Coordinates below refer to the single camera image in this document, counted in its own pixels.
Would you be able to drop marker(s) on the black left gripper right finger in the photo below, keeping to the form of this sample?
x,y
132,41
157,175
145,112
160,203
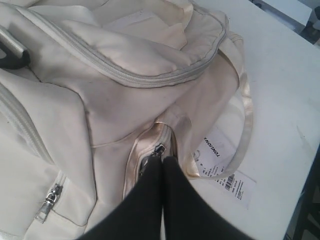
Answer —
x,y
186,215

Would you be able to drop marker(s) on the cream duffel bag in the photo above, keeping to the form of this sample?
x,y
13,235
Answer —
x,y
90,89

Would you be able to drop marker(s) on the white paper product tag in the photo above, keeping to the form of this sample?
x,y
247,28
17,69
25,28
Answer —
x,y
212,158

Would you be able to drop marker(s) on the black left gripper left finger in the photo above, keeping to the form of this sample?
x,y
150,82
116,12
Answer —
x,y
139,215

